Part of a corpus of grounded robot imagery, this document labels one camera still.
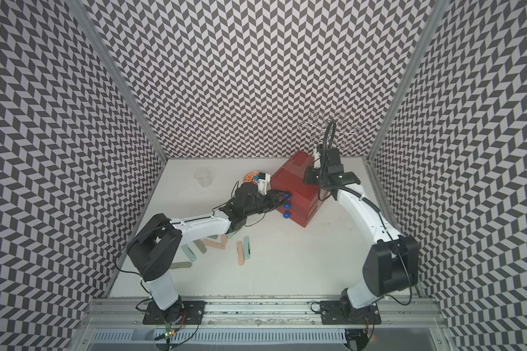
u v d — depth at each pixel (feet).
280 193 2.74
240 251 2.84
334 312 2.38
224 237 2.98
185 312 2.35
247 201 2.20
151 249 1.54
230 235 2.15
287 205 2.83
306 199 2.56
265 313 2.45
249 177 3.47
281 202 2.50
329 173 2.03
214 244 2.94
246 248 2.86
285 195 2.68
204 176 3.62
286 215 3.04
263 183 2.59
